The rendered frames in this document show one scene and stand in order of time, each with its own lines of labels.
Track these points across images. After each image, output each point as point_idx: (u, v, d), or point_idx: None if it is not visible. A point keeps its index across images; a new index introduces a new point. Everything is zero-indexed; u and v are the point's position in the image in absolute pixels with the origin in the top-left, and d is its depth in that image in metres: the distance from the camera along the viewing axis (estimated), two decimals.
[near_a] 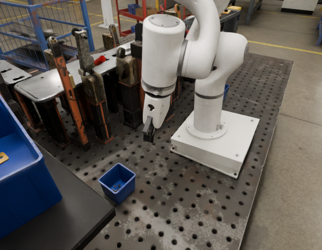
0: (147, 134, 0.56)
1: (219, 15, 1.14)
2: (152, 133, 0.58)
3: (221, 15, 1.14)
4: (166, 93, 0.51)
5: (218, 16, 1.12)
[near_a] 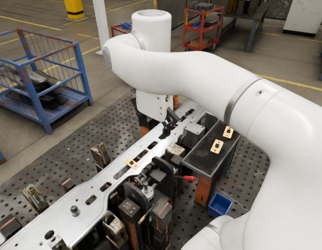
0: (178, 121, 0.58)
1: (220, 143, 1.01)
2: (171, 122, 0.61)
3: (223, 142, 1.01)
4: None
5: (220, 146, 0.99)
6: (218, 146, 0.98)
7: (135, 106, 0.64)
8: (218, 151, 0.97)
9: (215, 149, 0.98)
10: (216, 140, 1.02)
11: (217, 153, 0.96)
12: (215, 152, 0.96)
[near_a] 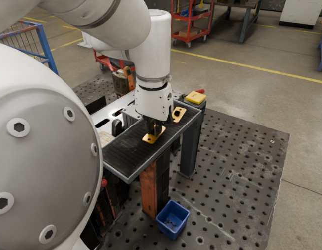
0: (169, 121, 0.61)
1: None
2: None
3: (164, 128, 0.69)
4: None
5: None
6: (154, 133, 0.66)
7: (143, 114, 0.63)
8: (153, 140, 0.64)
9: (149, 138, 0.65)
10: (155, 125, 0.70)
11: (151, 143, 0.64)
12: (148, 141, 0.64)
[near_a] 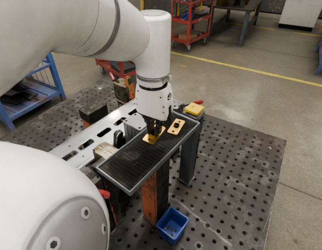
0: (169, 121, 0.61)
1: None
2: None
3: (164, 128, 0.69)
4: None
5: (158, 134, 0.67)
6: (154, 133, 0.66)
7: (143, 114, 0.63)
8: (153, 140, 0.64)
9: (149, 138, 0.65)
10: (155, 125, 0.70)
11: (151, 143, 0.64)
12: (148, 141, 0.64)
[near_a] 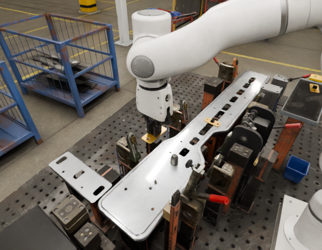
0: (168, 122, 0.61)
1: (161, 130, 0.68)
2: None
3: (165, 129, 0.68)
4: None
5: (158, 134, 0.66)
6: None
7: (144, 113, 0.64)
8: (152, 140, 0.64)
9: (148, 137, 0.65)
10: None
11: (148, 143, 0.64)
12: (146, 141, 0.64)
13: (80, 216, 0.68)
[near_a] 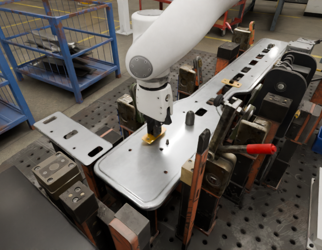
0: (168, 122, 0.61)
1: (161, 130, 0.68)
2: None
3: (165, 129, 0.68)
4: (169, 76, 0.55)
5: (158, 134, 0.66)
6: None
7: (144, 113, 0.64)
8: (152, 140, 0.64)
9: (148, 137, 0.65)
10: None
11: (148, 143, 0.64)
12: (146, 141, 0.64)
13: (70, 176, 0.51)
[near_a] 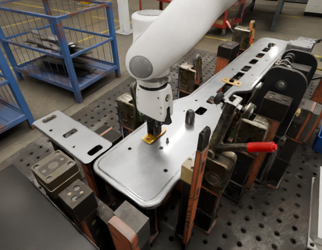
0: (168, 122, 0.61)
1: (161, 130, 0.68)
2: None
3: (165, 129, 0.68)
4: (169, 76, 0.55)
5: (158, 134, 0.66)
6: None
7: (144, 113, 0.64)
8: (152, 140, 0.64)
9: (148, 137, 0.65)
10: None
11: (148, 143, 0.64)
12: (146, 141, 0.64)
13: (69, 175, 0.51)
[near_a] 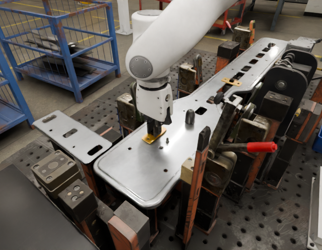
0: (168, 122, 0.61)
1: (161, 130, 0.68)
2: None
3: (165, 129, 0.68)
4: (169, 76, 0.55)
5: (158, 134, 0.66)
6: None
7: (144, 113, 0.64)
8: (152, 140, 0.64)
9: (148, 137, 0.65)
10: None
11: (148, 143, 0.64)
12: (146, 141, 0.64)
13: (69, 175, 0.51)
